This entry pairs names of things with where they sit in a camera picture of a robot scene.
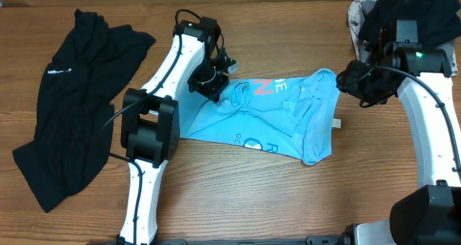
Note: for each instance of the beige patterned garment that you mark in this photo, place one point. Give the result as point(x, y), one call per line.
point(356, 16)

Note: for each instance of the black garment on pile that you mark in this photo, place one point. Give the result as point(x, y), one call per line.
point(429, 23)

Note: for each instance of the grey folded garment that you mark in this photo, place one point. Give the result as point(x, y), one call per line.
point(448, 48)

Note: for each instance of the light blue t-shirt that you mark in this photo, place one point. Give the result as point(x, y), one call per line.
point(292, 117)

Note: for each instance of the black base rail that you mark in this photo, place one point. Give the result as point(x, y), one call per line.
point(248, 241)

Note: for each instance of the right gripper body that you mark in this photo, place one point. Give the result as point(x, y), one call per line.
point(372, 86)

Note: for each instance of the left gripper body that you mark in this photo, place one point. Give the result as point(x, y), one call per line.
point(205, 78)

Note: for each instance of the black t-shirt on left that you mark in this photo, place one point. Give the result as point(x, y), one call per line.
point(74, 125)

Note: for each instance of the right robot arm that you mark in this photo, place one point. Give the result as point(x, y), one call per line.
point(421, 78)

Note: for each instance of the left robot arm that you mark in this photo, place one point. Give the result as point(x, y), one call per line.
point(150, 131)

